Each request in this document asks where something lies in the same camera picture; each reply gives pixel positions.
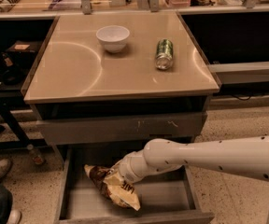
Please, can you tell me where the plastic bottle on floor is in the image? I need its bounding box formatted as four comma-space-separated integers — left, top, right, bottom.
27, 144, 46, 165

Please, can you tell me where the grey drawer cabinet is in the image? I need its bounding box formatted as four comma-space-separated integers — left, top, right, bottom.
21, 10, 222, 224

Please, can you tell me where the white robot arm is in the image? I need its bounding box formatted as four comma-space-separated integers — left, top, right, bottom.
104, 136, 269, 224

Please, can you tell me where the brown yellow chip bag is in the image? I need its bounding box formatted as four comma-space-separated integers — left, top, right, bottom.
84, 164, 140, 211

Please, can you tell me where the open middle drawer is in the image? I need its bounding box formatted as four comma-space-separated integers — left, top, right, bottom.
53, 142, 214, 224

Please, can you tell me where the green soda can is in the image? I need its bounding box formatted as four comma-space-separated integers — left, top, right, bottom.
155, 39, 174, 70

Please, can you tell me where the black bag under desk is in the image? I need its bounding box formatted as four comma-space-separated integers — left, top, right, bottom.
1, 40, 42, 85

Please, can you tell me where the closed top drawer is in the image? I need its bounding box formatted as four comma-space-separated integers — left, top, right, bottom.
36, 112, 207, 146

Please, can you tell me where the white bowl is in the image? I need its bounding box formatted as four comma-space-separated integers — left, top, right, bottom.
96, 25, 130, 53

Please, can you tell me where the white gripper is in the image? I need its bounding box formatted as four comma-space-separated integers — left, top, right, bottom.
104, 157, 138, 192

